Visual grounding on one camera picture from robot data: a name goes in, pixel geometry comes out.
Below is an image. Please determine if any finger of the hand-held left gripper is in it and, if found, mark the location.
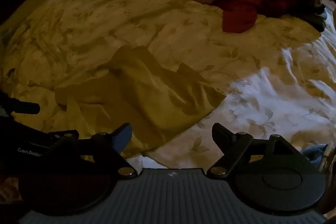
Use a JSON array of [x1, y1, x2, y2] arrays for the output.
[[0, 97, 41, 114]]

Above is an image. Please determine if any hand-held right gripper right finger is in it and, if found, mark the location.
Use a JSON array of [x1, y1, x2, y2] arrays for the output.
[[207, 123, 311, 178]]

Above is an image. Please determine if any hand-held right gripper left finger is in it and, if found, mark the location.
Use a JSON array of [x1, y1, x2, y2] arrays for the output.
[[30, 123, 138, 179]]

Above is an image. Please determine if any yellow shirt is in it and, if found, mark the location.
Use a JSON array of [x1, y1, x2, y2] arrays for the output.
[[54, 46, 227, 156]]

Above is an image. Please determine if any floral bed sheet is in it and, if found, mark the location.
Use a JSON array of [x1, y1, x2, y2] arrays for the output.
[[0, 0, 336, 169]]

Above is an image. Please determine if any blue cloth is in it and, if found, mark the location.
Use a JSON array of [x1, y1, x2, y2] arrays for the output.
[[301, 144, 328, 161]]

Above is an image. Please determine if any red cloth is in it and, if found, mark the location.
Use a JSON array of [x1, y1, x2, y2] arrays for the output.
[[218, 0, 289, 33]]

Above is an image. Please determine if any dark grey cloth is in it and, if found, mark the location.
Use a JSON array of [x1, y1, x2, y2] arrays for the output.
[[297, 7, 327, 31]]

